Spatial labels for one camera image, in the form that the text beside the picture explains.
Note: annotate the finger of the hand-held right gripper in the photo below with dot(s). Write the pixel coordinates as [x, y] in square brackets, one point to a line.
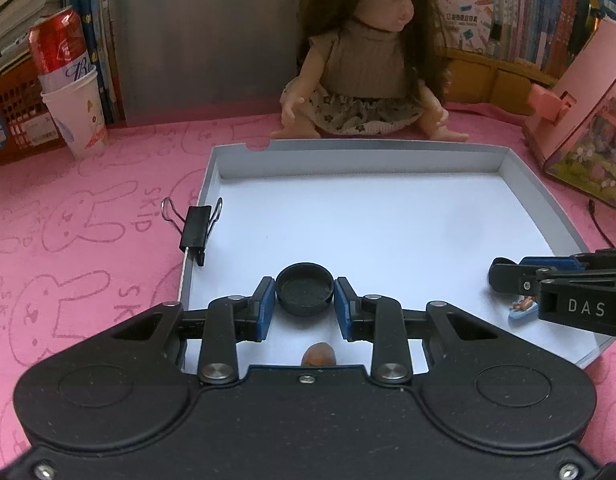
[515, 277]
[552, 261]

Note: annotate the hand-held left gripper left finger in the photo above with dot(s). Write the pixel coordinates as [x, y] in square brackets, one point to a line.
[267, 306]

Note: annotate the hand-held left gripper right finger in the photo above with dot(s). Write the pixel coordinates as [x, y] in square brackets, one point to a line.
[344, 306]

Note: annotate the small blue hair clip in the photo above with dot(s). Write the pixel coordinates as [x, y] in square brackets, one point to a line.
[522, 306]

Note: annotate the black round cap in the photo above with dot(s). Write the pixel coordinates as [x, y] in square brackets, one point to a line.
[305, 291]

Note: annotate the white shallow cardboard tray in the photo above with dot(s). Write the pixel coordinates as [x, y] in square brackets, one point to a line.
[363, 220]

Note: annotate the small brown round object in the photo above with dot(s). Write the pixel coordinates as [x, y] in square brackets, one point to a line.
[319, 354]

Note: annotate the black binder clip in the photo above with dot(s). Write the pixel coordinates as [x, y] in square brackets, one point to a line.
[195, 230]

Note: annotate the pink house-shaped box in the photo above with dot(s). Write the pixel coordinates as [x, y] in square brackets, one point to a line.
[587, 110]

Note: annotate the yellow wooden organizer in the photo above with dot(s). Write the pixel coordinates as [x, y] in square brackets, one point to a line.
[492, 82]

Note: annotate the pink rabbit print mat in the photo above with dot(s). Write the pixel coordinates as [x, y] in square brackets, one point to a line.
[63, 260]

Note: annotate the row of upright books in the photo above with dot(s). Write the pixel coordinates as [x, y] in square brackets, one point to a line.
[542, 10]

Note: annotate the long-haired baby doll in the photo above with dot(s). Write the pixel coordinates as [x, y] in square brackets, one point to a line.
[370, 55]

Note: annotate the white box with colourful print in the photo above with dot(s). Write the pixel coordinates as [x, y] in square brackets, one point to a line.
[462, 15]

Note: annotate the white paper cup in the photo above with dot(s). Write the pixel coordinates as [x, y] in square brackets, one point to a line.
[80, 115]

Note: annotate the grey panel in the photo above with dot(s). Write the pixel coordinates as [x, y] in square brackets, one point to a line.
[203, 40]

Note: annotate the orange plastic basket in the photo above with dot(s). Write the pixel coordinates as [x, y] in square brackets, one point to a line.
[13, 110]

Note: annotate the upright blue books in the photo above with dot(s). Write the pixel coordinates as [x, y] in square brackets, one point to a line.
[95, 20]

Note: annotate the red drink can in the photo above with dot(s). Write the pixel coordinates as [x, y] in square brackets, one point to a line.
[58, 45]

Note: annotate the stack of books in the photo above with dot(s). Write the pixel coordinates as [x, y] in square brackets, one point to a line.
[13, 0]

